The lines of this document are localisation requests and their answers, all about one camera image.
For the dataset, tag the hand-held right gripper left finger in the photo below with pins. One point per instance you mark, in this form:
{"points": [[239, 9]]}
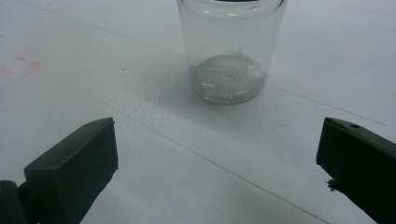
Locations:
{"points": [[74, 168]]}

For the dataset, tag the clear glass jar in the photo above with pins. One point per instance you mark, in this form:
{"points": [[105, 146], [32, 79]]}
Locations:
{"points": [[229, 77]]}

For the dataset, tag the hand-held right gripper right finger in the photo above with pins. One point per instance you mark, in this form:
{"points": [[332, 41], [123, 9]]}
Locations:
{"points": [[361, 161]]}

